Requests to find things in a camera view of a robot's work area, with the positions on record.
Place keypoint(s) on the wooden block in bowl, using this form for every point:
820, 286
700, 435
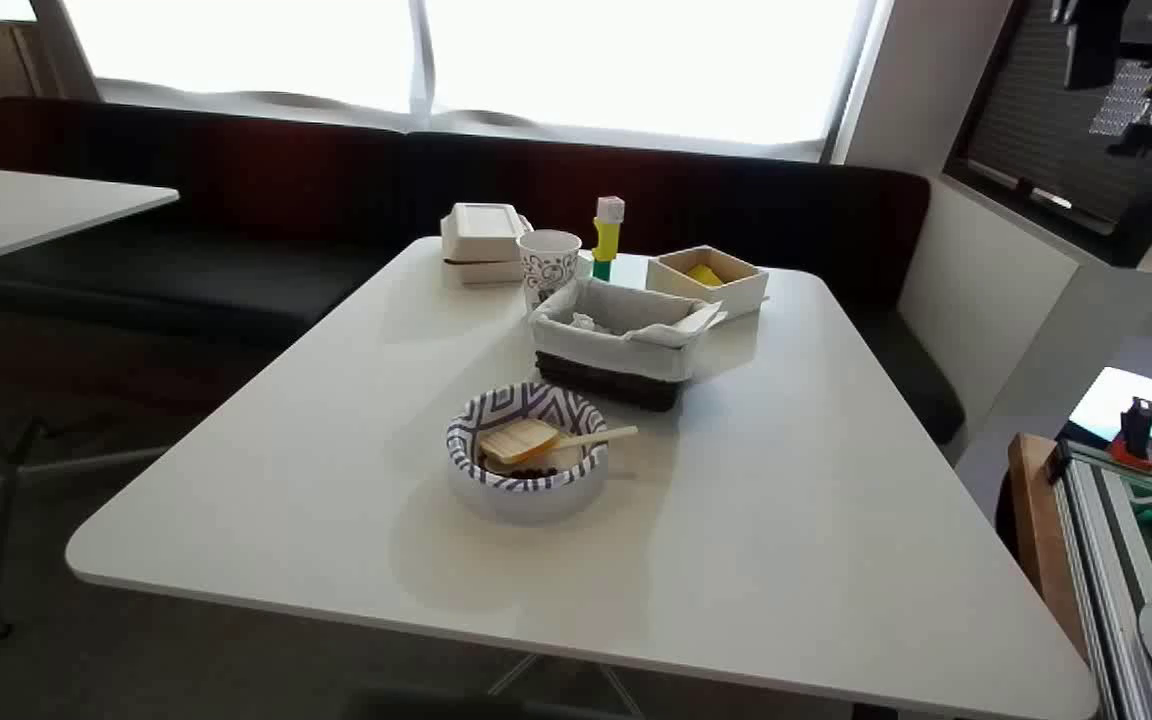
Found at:
517, 441

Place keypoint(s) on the yellow tower block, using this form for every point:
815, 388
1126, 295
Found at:
606, 240

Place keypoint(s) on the white clamshell takeout box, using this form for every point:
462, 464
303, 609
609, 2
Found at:
483, 240

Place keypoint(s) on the small white open box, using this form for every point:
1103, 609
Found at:
738, 295

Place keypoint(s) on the white top tower block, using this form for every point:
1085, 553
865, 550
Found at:
609, 209

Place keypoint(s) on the dark basket with white liner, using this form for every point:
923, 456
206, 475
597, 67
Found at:
617, 342

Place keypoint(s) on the wooden stick in bowl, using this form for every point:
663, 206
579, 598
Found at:
597, 438

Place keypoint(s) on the blue patterned paper bowl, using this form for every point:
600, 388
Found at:
539, 488

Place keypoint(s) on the white patterned paper cup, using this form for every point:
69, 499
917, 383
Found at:
551, 262

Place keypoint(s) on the metal table leg base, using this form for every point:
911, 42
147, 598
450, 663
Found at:
565, 691

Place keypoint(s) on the dark bench sofa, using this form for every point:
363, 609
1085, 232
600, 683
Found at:
279, 220

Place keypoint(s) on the white side table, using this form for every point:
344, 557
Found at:
41, 209

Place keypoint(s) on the black framed wall monitor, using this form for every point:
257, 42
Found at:
1063, 121

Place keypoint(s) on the aluminium frame equipment cart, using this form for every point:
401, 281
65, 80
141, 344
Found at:
1082, 529

